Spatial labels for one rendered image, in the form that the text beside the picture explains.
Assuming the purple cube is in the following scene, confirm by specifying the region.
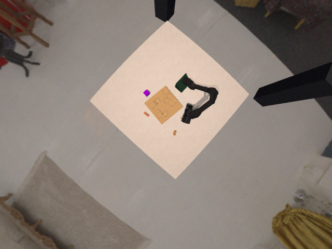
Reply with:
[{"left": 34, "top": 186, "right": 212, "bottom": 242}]
[{"left": 143, "top": 89, "right": 150, "bottom": 97}]

